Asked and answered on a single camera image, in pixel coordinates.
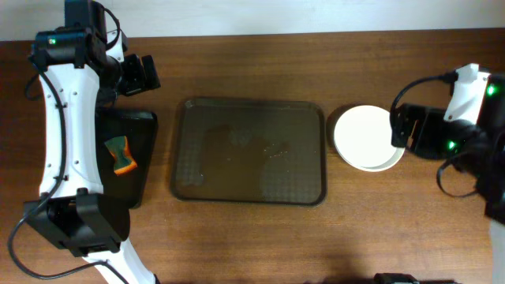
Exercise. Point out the orange green sponge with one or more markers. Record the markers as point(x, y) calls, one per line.
point(124, 162)

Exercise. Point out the brown tray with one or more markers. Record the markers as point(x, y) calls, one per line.
point(250, 151)

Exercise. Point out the cream plate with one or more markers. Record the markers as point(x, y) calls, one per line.
point(362, 137)

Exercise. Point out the black tray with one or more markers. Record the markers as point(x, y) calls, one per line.
point(140, 127)

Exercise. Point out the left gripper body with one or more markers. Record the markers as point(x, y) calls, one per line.
point(139, 73)

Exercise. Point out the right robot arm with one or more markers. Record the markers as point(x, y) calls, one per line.
point(484, 160)

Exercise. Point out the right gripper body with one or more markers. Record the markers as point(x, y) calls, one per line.
point(400, 125)

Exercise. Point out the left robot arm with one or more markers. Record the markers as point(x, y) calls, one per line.
point(73, 212)

